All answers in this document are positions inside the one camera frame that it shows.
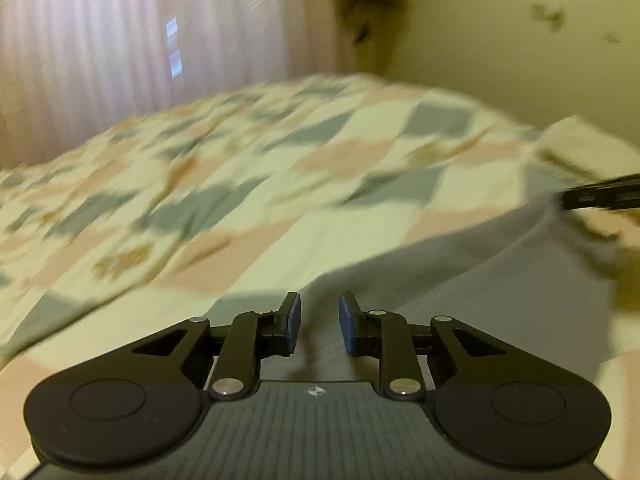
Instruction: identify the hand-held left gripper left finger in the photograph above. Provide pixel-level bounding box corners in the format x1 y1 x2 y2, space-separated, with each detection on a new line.
131 291 303 402

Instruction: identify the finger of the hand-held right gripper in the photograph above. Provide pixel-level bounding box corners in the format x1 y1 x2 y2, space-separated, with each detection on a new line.
559 173 640 212

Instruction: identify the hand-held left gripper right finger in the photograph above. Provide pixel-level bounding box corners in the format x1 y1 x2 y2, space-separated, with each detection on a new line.
338 290 507 402

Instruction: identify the grey garment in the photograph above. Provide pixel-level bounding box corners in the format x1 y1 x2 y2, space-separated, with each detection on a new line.
210 160 632 392

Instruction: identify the cream pillow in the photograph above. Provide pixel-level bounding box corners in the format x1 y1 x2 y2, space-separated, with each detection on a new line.
537 115 640 197

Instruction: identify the checked bed blanket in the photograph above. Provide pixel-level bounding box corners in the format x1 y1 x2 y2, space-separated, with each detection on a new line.
0 74 640 372

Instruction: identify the brown hanging cloth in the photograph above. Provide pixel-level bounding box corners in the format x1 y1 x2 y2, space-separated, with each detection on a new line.
334 0 414 74

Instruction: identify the striped window curtain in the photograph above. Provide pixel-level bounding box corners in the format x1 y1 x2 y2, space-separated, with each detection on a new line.
0 0 347 172

